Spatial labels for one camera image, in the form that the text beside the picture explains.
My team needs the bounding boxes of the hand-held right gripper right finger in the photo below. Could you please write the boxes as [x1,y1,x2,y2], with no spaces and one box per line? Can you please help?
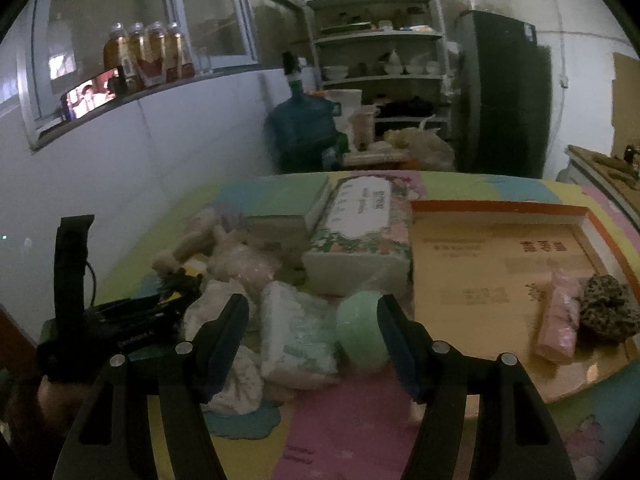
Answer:
[376,294,581,480]

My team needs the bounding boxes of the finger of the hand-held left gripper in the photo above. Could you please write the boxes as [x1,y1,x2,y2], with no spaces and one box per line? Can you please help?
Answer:
[92,269,203,333]

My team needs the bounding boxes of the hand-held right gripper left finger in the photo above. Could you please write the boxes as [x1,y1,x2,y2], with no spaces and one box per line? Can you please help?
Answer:
[52,292,250,480]

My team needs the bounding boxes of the mint green soft ball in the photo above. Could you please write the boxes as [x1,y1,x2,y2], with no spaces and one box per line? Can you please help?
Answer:
[336,290,393,376]

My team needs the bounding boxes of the white blue-print wipes pack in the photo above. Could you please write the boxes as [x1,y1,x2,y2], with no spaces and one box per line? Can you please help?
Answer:
[260,280,341,391]

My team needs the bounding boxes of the cream plush toy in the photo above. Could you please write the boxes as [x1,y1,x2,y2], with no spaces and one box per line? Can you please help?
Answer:
[151,207,236,276]

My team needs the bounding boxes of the orange-rimmed cardboard box tray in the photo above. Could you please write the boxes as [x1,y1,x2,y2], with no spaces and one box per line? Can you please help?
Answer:
[410,199,640,406]

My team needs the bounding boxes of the green leaf-print tissue pack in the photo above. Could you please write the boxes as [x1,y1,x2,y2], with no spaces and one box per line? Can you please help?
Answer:
[244,212,313,268]

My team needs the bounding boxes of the white fluffy cloth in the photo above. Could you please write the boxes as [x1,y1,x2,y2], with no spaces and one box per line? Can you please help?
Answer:
[182,280,266,416]

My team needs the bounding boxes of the plastic-wrapped pale plush toy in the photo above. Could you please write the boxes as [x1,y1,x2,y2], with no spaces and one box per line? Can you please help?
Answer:
[207,240,281,301]

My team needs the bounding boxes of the pink floral tissue pack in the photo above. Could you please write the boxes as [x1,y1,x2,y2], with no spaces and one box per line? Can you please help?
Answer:
[301,176,415,297]

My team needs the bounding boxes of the pink wrapped towel pack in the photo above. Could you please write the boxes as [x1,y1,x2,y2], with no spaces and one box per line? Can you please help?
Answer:
[536,270,583,365]

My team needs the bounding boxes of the yellowish filled plastic bag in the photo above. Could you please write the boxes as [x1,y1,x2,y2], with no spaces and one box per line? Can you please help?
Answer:
[382,127,453,171]

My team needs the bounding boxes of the leopard print scrunchie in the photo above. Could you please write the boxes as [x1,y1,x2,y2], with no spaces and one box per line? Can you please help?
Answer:
[579,274,640,345]

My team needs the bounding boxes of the smartphone with lit screen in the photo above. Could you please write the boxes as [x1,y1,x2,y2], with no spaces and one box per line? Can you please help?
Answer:
[62,67,126,121]

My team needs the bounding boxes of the beige bag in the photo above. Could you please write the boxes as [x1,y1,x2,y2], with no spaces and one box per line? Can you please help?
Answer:
[350,105,378,151]

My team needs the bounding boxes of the blue water jug with pump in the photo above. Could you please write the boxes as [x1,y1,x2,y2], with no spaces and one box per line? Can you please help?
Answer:
[265,52,351,173]

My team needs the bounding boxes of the white sack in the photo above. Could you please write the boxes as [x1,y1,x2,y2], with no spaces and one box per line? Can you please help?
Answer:
[325,89,363,126]

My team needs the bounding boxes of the dark refrigerator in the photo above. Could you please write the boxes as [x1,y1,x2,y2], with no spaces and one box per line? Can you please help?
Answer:
[452,10,553,178]

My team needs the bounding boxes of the white knotted bag in bowl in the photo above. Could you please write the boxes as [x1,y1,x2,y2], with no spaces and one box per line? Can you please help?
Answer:
[380,50,403,77]

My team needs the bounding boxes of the aluminium sliding window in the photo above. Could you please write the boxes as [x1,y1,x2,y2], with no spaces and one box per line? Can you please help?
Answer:
[17,0,261,153]

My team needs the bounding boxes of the white metal shelf rack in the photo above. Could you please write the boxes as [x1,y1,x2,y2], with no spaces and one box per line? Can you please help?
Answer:
[304,0,451,126]

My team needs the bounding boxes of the green tray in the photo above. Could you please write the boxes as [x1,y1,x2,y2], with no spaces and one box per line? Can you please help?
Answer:
[322,22,373,35]

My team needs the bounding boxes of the black cable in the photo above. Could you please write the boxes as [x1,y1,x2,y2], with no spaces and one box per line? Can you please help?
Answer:
[85,257,98,306]

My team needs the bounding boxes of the cardboard wall sheet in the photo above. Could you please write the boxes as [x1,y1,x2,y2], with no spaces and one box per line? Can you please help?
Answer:
[612,52,640,156]

